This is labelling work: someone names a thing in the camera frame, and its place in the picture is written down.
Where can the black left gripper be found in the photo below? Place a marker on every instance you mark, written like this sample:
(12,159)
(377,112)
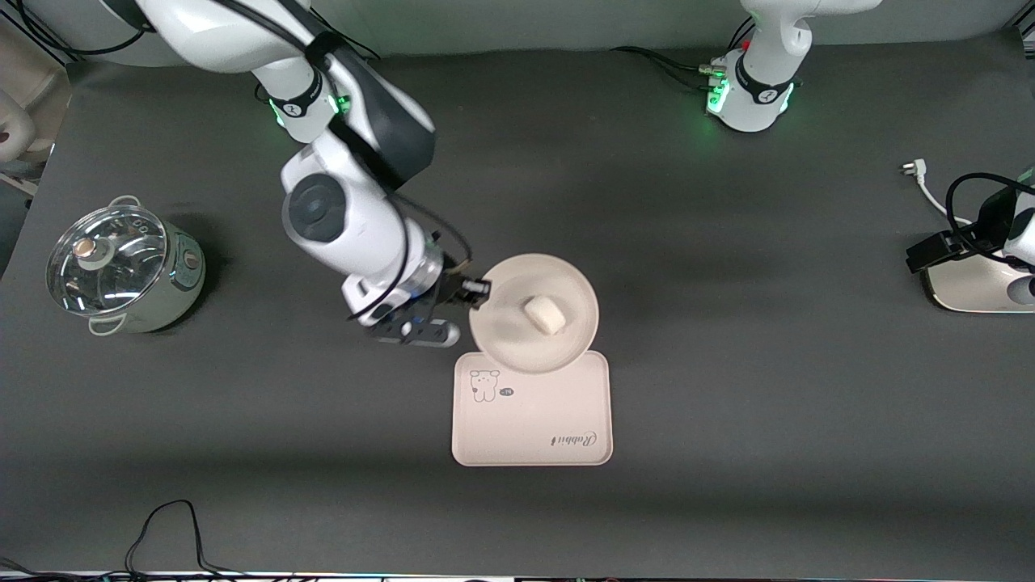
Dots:
(991,217)

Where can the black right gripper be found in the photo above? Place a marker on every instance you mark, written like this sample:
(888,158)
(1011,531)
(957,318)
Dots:
(449,288)

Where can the round beige plate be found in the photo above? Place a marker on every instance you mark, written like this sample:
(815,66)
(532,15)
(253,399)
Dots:
(509,331)

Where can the white steamed bun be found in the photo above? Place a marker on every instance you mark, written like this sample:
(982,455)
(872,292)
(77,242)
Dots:
(544,315)

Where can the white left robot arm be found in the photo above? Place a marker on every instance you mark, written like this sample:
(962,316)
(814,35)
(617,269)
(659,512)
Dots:
(764,48)

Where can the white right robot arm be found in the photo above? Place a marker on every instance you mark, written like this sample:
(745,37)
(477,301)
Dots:
(340,210)

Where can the beige rectangular rabbit tray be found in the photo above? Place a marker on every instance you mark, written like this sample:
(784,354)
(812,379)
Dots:
(531,420)

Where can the white flat appliance base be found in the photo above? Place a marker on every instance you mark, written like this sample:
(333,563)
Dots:
(966,287)

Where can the steel pot with glass lid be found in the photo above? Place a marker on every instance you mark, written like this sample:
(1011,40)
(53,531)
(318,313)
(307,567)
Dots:
(182,279)

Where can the glass pot lid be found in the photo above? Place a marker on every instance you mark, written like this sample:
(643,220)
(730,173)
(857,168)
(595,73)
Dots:
(105,259)

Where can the beige background appliance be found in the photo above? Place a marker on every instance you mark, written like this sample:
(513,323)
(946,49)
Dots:
(28,89)

